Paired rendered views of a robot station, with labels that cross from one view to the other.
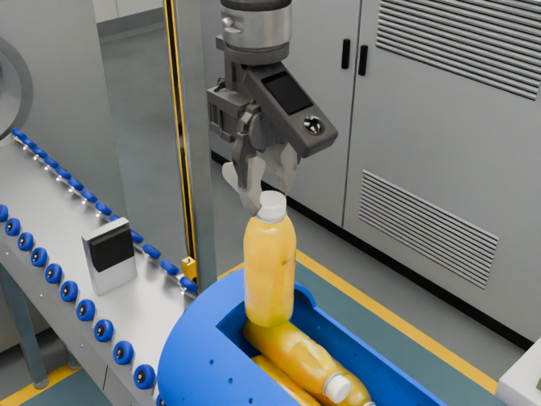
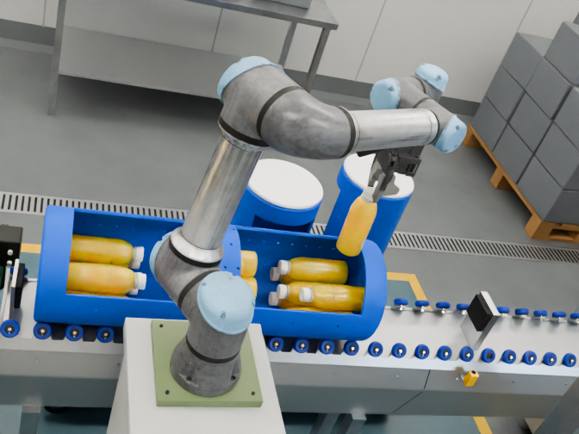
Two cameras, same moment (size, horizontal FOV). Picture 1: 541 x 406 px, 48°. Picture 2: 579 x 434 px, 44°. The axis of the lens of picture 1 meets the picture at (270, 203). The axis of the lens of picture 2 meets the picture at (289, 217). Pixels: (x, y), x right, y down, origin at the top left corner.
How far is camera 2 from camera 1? 1.87 m
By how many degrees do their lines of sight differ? 84
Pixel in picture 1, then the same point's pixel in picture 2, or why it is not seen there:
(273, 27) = not seen: hidden behind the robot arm
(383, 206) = not seen: outside the picture
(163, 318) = (426, 340)
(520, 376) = (255, 331)
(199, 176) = (563, 406)
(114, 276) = (469, 329)
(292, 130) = not seen: hidden behind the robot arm
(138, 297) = (450, 339)
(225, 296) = (367, 244)
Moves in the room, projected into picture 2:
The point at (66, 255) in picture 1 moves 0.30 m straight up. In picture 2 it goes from (507, 331) to (552, 263)
